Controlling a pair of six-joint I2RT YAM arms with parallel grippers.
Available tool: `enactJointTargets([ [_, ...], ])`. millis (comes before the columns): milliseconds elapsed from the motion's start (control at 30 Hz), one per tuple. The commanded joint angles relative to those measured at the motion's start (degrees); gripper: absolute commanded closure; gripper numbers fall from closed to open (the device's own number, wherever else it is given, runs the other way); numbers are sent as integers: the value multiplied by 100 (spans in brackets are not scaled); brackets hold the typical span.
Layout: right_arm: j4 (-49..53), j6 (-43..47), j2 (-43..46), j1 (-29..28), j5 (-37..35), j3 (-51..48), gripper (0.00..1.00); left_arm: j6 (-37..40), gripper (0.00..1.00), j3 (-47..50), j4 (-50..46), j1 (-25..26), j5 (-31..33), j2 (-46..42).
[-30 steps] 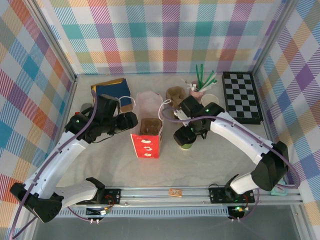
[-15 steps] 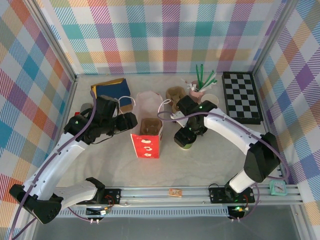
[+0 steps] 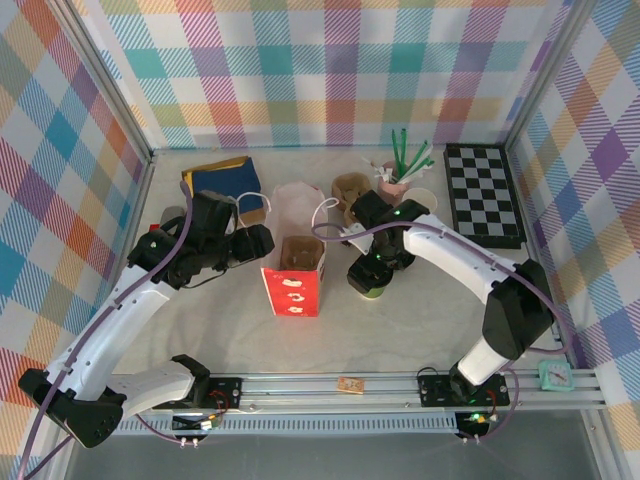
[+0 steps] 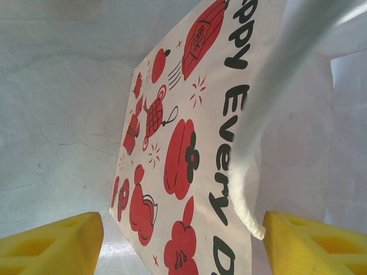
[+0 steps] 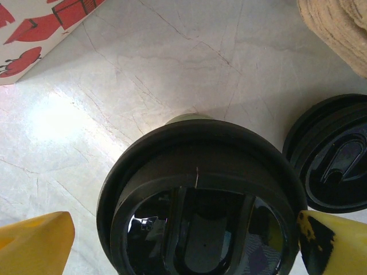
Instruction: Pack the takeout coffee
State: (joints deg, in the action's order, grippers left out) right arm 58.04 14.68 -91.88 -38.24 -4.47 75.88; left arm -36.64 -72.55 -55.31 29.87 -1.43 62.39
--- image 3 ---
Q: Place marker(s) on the white red paper gift bag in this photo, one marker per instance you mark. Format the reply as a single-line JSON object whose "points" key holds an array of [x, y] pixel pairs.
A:
{"points": [[292, 295]]}

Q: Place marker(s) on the green straw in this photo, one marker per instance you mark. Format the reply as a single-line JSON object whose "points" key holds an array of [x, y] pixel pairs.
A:
{"points": [[425, 164], [420, 155], [395, 150], [402, 147]]}

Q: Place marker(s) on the green white paper cup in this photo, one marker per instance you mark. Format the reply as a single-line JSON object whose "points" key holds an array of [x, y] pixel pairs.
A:
{"points": [[375, 295]]}

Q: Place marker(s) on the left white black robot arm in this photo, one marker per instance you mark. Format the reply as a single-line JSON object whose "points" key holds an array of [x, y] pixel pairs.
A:
{"points": [[100, 330]]}

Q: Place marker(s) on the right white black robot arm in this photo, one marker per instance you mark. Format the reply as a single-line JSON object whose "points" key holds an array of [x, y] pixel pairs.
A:
{"points": [[460, 250]]}

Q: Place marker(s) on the blue and yellow book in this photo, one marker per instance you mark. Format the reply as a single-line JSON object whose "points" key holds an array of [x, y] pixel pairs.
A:
{"points": [[252, 217]]}

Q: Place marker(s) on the pink straw holder cup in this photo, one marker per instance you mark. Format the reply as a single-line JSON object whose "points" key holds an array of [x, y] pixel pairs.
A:
{"points": [[387, 189]]}

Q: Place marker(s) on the stack of paper cups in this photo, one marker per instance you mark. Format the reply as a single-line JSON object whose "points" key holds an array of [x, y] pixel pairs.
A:
{"points": [[420, 197]]}

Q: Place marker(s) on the white straw crumpled wrapper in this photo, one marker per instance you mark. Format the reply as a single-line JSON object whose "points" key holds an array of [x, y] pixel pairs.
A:
{"points": [[382, 172]]}

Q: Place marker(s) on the grey felt glasses case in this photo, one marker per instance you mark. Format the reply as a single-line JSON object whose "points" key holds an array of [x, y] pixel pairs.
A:
{"points": [[170, 214]]}

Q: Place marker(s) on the white wrapped straw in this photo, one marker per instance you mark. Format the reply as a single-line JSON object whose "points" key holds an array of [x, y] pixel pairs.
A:
{"points": [[417, 174]]}

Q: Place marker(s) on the brown wrapped straw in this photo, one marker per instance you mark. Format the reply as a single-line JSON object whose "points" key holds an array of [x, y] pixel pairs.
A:
{"points": [[369, 161]]}

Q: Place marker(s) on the yellow paper napkin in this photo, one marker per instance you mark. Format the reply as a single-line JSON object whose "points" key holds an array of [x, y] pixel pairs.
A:
{"points": [[186, 177]]}

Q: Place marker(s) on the black grey chess board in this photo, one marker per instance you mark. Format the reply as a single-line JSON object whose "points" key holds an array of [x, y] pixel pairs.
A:
{"points": [[482, 200]]}

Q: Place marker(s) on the small teal alarm clock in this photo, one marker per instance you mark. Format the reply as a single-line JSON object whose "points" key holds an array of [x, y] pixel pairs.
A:
{"points": [[555, 376]]}

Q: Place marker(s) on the aluminium frame rail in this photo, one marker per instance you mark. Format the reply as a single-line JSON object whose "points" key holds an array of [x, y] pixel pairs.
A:
{"points": [[532, 225], [133, 200], [300, 395]]}

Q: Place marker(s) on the aluminium frame post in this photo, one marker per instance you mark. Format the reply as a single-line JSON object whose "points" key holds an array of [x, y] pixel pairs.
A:
{"points": [[107, 75], [545, 75]]}

